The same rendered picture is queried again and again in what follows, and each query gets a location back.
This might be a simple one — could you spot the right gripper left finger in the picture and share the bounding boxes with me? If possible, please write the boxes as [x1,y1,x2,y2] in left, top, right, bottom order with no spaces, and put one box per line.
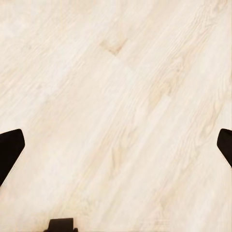
[0,129,25,186]

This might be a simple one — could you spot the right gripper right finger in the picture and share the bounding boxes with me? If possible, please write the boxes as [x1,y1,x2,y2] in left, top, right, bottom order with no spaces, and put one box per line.
[217,128,232,166]

